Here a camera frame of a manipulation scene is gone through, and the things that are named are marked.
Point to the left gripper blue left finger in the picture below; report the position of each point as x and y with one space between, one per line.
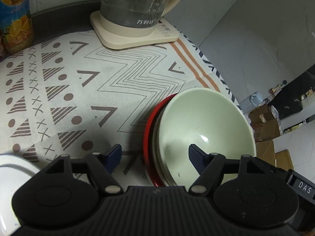
101 167

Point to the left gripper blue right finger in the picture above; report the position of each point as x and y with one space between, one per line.
210 169

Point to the red and black bowl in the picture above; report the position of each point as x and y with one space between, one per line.
147 152

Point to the pale green bowl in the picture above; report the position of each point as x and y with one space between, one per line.
162 172
208 119

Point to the white gold-rimmed plate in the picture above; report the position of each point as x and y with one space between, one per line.
15 171

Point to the cardboard box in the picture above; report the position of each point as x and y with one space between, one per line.
266 129

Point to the light blue thermos bottle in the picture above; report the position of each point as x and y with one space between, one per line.
251 102

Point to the patterned fringed tablecloth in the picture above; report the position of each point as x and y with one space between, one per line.
71 95

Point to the cream kettle base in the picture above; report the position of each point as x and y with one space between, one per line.
118 37

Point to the glass electric kettle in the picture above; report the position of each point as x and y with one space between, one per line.
136 13

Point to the orange juice bottle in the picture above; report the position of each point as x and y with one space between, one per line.
16 25

